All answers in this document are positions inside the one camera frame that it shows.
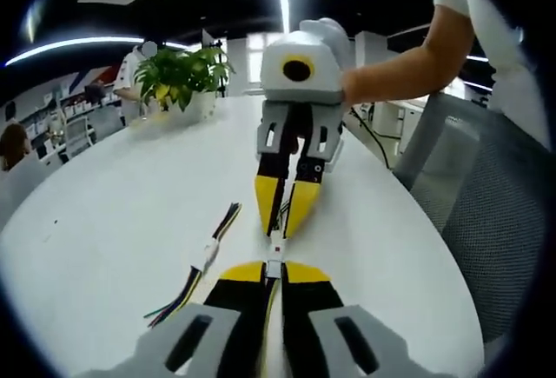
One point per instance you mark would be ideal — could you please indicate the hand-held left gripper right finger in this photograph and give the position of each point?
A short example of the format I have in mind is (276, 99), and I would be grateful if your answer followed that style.
(308, 308)

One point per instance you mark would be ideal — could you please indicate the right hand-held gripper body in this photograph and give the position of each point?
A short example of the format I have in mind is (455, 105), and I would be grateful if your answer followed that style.
(321, 87)

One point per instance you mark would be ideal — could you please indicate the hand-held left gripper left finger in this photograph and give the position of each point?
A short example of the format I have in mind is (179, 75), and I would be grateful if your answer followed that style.
(234, 308)

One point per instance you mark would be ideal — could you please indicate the white cabinet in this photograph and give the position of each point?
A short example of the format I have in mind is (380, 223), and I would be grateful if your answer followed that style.
(393, 119)

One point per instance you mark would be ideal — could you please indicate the black stand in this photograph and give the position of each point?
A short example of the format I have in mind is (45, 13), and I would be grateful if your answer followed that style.
(218, 54)

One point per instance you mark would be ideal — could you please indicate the white plant pot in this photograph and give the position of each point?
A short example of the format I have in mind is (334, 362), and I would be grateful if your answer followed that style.
(200, 106)

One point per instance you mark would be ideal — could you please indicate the green leafy plant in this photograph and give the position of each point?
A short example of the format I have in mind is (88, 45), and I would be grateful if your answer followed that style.
(178, 69)

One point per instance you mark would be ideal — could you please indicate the grey mesh office chair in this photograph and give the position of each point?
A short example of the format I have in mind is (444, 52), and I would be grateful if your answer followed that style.
(486, 204)

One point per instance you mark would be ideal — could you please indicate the person's white shirt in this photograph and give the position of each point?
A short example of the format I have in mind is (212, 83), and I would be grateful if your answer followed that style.
(508, 69)

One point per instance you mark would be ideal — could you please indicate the white office chair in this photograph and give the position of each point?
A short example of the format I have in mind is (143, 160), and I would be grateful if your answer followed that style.
(79, 137)

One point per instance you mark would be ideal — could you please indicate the shelving with white boxes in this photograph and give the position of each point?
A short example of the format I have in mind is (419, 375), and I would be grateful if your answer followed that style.
(74, 104)

